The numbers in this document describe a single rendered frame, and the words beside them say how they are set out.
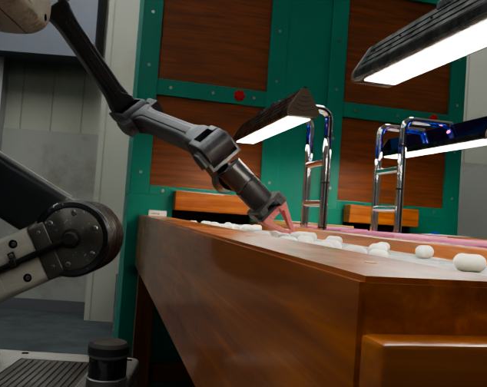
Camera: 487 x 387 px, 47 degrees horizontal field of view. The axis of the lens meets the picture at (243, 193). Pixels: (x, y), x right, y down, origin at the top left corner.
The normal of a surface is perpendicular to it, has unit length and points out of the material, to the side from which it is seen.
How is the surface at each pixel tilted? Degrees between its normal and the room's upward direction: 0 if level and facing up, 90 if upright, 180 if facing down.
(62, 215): 89
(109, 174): 90
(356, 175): 90
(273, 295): 90
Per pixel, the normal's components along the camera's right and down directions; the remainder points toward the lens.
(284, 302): -0.97, -0.07
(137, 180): 0.24, -0.02
